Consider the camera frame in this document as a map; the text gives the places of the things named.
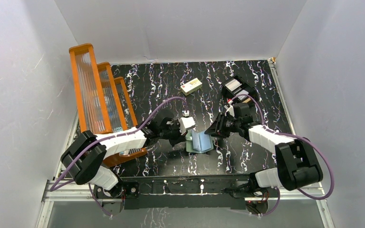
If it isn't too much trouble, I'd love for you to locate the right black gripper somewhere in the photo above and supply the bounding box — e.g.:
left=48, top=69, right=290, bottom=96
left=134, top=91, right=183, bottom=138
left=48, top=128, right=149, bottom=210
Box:
left=204, top=112, right=241, bottom=138

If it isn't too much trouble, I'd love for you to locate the mint green card holder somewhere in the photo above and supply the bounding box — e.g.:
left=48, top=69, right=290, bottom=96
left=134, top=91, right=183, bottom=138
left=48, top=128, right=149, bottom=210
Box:
left=185, top=130, right=214, bottom=153

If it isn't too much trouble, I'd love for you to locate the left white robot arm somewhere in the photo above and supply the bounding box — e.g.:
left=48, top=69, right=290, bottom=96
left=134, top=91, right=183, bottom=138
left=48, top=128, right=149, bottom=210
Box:
left=60, top=110, right=195, bottom=198

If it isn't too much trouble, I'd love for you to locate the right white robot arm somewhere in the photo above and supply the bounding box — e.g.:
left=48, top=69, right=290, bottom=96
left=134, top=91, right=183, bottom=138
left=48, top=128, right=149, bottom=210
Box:
left=205, top=103, right=323, bottom=197

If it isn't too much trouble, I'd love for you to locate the black card tray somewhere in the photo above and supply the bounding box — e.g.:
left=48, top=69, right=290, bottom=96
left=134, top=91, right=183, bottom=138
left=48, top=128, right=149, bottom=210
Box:
left=221, top=75, right=259, bottom=103

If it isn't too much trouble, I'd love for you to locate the silver credit card in tray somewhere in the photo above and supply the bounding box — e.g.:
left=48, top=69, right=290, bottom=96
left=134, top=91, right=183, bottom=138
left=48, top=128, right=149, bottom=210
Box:
left=226, top=79, right=241, bottom=92

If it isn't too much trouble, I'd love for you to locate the small cream cardboard box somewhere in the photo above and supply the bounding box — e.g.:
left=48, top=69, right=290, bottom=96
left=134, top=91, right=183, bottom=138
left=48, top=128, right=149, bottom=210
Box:
left=180, top=78, right=202, bottom=96

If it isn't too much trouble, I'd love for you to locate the orange acrylic file rack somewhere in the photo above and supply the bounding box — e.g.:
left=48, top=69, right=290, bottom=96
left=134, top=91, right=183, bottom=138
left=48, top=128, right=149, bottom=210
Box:
left=68, top=43, right=148, bottom=167

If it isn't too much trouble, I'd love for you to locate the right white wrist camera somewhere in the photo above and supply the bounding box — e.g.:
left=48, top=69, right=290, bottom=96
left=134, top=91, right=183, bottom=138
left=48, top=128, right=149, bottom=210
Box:
left=224, top=105, right=235, bottom=117

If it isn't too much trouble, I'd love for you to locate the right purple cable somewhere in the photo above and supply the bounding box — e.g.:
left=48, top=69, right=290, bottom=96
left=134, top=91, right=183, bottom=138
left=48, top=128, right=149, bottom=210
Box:
left=228, top=94, right=335, bottom=216

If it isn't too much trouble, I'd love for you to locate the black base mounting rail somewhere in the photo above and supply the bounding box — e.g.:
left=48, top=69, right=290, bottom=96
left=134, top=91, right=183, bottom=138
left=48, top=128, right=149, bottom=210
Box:
left=93, top=174, right=278, bottom=215

